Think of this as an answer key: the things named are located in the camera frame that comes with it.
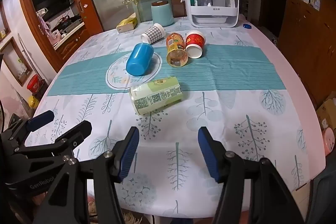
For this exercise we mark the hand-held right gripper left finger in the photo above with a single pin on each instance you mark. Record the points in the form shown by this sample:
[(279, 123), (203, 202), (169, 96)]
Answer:
[(128, 154)]

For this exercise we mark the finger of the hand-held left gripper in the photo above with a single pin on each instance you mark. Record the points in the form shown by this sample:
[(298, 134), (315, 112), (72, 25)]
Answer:
[(76, 134), (42, 117)]

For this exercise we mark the pink round stool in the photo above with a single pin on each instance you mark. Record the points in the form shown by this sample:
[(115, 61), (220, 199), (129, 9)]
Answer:
[(328, 141)]

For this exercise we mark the orange clear plastic cup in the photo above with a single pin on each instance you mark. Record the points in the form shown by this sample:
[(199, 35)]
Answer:
[(176, 48)]

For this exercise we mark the yellow tissue box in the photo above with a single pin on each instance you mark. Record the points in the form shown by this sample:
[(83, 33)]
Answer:
[(127, 25)]

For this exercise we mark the red paper cup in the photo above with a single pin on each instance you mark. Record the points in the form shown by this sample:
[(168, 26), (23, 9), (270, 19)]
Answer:
[(195, 40)]

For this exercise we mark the blue plastic cup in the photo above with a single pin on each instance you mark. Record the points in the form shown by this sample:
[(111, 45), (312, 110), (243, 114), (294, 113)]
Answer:
[(139, 58)]

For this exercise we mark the brown wooden cabinet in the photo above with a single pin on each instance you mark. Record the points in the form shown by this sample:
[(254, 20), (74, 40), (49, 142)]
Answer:
[(304, 43)]

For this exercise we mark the teal canister with brown lid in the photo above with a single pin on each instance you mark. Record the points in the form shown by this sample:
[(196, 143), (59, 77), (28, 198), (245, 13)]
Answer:
[(162, 14)]

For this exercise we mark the green paper cup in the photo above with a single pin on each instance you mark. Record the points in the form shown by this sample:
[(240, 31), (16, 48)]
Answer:
[(155, 95)]

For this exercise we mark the teal striped table runner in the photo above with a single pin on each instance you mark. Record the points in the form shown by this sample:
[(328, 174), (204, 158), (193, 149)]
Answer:
[(225, 69)]

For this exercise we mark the cardboard box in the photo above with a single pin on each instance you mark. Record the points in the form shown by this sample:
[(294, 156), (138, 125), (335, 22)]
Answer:
[(328, 113)]

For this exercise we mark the round floral placemat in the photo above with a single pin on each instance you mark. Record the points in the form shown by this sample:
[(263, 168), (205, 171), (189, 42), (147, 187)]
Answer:
[(115, 74)]

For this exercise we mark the red tin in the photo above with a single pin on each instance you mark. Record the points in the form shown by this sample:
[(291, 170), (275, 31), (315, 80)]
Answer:
[(33, 82)]

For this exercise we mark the tree print tablecloth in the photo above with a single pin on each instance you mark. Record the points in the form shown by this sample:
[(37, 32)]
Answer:
[(236, 113)]

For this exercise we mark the grey checked cup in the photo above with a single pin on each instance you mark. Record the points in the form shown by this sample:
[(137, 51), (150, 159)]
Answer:
[(155, 33)]

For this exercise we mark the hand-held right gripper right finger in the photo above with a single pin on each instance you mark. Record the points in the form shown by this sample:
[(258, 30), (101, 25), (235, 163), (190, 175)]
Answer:
[(208, 155)]

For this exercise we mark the small blue lid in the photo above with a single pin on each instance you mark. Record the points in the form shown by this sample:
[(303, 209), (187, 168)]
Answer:
[(247, 26)]

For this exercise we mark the yellow round object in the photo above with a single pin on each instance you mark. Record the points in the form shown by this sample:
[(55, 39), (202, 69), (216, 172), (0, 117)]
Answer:
[(33, 102)]

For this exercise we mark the white countertop appliance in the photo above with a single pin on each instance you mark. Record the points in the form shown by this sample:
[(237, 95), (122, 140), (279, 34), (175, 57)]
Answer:
[(215, 14)]

